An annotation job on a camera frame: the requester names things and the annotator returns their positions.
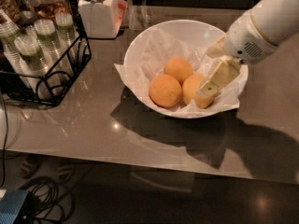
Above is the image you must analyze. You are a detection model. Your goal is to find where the white round bowl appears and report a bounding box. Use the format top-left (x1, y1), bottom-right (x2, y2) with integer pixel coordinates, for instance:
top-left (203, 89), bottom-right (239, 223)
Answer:
top-left (122, 19), bottom-right (249, 119)

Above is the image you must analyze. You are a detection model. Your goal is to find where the black wire rack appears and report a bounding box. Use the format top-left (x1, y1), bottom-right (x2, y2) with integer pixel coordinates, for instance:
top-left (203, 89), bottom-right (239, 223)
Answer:
top-left (0, 0), bottom-right (93, 107)

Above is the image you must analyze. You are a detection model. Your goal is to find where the white ceramic clip-top jar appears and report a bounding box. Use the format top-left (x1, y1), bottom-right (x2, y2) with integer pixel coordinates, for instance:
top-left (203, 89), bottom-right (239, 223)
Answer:
top-left (78, 0), bottom-right (128, 39)

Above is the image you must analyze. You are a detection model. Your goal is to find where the orange fruit front right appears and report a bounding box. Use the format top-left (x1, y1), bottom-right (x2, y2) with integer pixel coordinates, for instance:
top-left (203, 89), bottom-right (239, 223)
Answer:
top-left (182, 75), bottom-right (214, 109)

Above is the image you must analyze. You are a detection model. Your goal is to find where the black hanging cable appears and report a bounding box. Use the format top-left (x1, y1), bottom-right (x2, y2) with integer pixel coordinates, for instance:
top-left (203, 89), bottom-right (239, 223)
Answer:
top-left (0, 93), bottom-right (9, 189)

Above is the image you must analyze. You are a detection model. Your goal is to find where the clear plastic cup stack middle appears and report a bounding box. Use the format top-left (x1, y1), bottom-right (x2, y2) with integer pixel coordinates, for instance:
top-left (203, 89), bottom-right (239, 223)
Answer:
top-left (34, 19), bottom-right (73, 76)

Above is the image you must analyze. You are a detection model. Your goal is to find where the clear plastic cup stack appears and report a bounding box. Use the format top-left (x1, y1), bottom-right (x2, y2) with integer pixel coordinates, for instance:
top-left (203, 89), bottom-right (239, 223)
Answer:
top-left (55, 13), bottom-right (78, 62)
top-left (0, 21), bottom-right (22, 74)
top-left (14, 35), bottom-right (52, 90)
top-left (34, 19), bottom-right (73, 76)

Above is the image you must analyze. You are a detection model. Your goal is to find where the clear plastic cup stack right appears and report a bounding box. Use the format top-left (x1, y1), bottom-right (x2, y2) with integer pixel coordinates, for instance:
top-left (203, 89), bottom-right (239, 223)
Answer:
top-left (55, 13), bottom-right (78, 62)

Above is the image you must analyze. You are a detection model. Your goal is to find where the clear acrylic stand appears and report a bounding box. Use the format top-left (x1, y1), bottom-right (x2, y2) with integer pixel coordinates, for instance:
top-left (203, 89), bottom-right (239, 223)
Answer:
top-left (127, 0), bottom-right (151, 30)

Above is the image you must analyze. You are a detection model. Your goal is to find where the orange fruit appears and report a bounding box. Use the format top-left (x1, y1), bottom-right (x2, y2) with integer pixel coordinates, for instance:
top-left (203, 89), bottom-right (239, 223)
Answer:
top-left (149, 74), bottom-right (182, 108)
top-left (182, 75), bottom-right (214, 109)
top-left (164, 57), bottom-right (193, 84)

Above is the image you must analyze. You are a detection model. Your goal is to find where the glass jar with snacks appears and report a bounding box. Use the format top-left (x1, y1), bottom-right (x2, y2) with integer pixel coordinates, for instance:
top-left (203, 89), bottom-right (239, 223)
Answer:
top-left (20, 0), bottom-right (70, 21)

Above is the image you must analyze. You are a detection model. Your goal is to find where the black coiled cable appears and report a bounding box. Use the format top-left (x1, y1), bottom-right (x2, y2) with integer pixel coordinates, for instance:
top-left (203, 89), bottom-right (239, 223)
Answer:
top-left (17, 175), bottom-right (78, 224)

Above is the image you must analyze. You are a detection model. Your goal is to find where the orange fruit at back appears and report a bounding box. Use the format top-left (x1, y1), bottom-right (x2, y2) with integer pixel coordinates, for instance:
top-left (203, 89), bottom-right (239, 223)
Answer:
top-left (164, 57), bottom-right (193, 84)

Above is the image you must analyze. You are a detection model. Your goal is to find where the blue box on floor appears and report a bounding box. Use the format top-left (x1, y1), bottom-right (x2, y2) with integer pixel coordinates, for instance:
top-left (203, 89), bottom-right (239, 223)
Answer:
top-left (0, 189), bottom-right (28, 224)

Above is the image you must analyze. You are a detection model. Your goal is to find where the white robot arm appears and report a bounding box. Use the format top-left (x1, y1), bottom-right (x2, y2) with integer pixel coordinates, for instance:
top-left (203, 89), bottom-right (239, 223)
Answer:
top-left (197, 0), bottom-right (299, 97)

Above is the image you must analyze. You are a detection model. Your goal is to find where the clear plastic cup stack left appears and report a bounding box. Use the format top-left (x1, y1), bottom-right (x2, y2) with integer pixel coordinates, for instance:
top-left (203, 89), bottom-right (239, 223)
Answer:
top-left (0, 21), bottom-right (22, 74)

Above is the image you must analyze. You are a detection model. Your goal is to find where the clear plastic cup stack front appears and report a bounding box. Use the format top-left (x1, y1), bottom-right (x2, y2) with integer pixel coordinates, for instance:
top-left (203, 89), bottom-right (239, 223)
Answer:
top-left (14, 35), bottom-right (52, 90)

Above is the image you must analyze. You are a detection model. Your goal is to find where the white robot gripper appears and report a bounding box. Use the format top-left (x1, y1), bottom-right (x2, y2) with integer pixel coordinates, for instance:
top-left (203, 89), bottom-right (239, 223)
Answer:
top-left (196, 11), bottom-right (278, 97)

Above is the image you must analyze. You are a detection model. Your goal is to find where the orange fruit front left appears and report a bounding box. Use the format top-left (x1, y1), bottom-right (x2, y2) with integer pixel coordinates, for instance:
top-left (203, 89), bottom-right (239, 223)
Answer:
top-left (149, 74), bottom-right (182, 108)

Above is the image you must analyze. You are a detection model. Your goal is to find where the white crumpled paper liner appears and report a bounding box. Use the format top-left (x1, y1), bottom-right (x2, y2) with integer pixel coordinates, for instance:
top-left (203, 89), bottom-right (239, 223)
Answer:
top-left (113, 27), bottom-right (249, 119)

